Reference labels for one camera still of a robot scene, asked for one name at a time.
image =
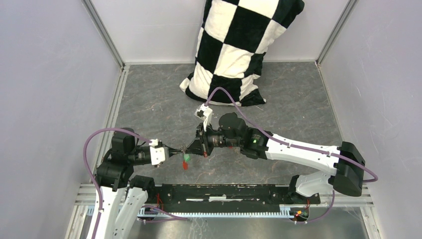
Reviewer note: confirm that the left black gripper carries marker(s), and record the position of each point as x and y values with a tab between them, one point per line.
171	151

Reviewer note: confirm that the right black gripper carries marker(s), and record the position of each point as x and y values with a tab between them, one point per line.
196	147

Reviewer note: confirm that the key with green tag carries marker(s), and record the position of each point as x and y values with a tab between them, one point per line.
186	158

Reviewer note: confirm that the metal key holder red handle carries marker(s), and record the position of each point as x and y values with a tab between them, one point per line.
184	165

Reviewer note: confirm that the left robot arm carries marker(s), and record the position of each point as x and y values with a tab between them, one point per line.
119	195

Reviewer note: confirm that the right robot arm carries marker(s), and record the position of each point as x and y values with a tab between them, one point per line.
339	168

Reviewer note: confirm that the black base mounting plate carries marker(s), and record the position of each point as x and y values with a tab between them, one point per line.
227	198

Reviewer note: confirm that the black white checkered pillow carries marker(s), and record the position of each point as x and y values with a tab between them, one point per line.
232	42

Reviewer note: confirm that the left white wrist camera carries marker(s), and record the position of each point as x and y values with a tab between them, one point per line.
156	152

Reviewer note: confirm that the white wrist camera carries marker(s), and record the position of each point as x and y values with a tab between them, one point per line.
204	112
156	152

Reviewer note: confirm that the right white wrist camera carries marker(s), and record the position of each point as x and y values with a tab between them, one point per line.
204	112

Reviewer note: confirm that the white slotted cable duct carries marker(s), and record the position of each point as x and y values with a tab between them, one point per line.
284	212

